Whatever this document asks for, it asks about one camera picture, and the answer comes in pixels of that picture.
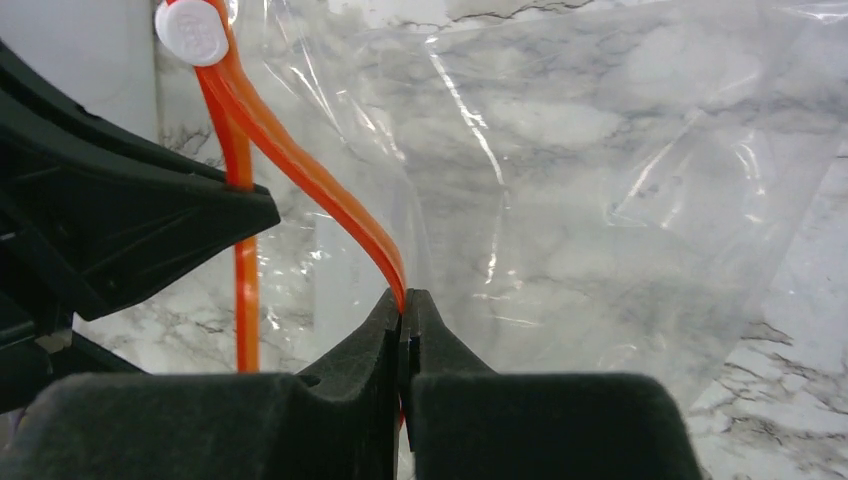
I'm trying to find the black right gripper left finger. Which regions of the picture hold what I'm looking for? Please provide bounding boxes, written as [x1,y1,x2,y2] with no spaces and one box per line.
[1,293,400,479]

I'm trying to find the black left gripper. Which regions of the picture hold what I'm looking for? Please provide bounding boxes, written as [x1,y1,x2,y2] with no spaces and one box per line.
[1,47,279,414]

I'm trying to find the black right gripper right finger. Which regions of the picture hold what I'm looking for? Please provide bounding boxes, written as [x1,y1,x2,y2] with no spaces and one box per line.
[402,289,702,479]

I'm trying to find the clear zip bag orange zipper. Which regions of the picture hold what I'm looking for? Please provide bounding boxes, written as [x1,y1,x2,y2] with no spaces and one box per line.
[154,0,848,480]

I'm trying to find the white plastic bin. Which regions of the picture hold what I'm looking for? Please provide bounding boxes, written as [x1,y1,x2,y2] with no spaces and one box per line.
[1,0,158,141]

